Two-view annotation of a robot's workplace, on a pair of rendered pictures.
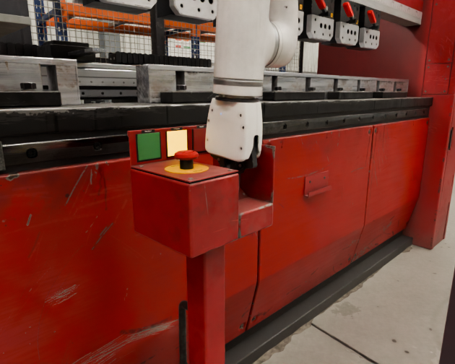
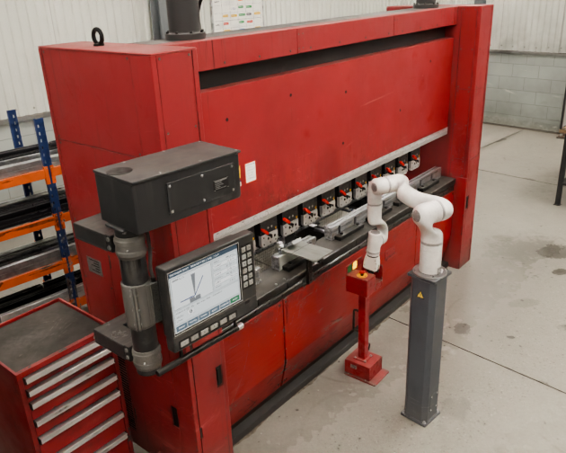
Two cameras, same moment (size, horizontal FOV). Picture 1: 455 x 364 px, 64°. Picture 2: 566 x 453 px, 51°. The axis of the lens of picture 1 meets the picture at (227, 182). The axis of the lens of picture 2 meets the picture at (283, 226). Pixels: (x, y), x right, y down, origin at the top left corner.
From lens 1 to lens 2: 3.28 m
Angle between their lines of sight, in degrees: 10
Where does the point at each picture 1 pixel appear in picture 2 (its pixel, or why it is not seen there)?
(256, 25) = (379, 241)
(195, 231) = (367, 291)
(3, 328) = (311, 320)
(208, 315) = (366, 311)
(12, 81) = not seen: hidden behind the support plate
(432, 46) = (454, 147)
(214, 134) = (367, 263)
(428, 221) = (456, 252)
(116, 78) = not seen: hidden behind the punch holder
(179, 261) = (344, 296)
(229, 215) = (373, 286)
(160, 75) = (334, 229)
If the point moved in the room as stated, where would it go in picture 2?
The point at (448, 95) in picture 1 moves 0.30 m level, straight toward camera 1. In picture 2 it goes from (464, 178) to (458, 189)
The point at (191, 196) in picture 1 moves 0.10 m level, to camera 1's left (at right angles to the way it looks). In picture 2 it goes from (367, 284) to (351, 286)
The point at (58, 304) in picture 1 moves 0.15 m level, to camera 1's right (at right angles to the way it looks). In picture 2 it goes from (319, 313) to (341, 311)
